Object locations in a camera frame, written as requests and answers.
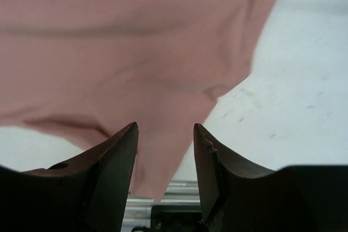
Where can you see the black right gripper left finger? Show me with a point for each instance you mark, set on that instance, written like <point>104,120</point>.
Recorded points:
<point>87,192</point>

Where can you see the aluminium extrusion frame rail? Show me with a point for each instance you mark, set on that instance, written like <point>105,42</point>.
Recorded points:
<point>138,209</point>

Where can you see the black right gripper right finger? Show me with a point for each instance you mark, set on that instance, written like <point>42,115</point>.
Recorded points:
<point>237,194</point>

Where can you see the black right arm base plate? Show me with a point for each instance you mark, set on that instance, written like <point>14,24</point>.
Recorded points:
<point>177,218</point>

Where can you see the dusty pink t-shirt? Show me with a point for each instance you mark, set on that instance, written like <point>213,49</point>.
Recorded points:
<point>84,69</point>

